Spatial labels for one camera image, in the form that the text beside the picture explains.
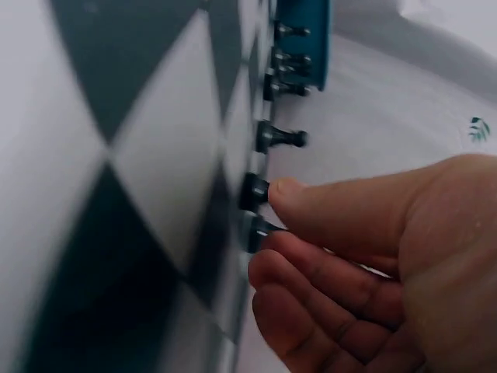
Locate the black and white chessboard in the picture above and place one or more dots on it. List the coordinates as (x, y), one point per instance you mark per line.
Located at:
(128, 186)

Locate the person's right hand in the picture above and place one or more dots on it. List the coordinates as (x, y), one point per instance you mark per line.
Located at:
(435, 248)

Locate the row of black pawns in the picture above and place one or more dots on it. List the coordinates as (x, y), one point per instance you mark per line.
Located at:
(272, 134)

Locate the teal box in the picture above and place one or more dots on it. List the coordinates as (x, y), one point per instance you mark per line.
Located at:
(319, 42)

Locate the black chess pawn piece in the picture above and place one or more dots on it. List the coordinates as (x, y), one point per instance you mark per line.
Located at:
(256, 231)

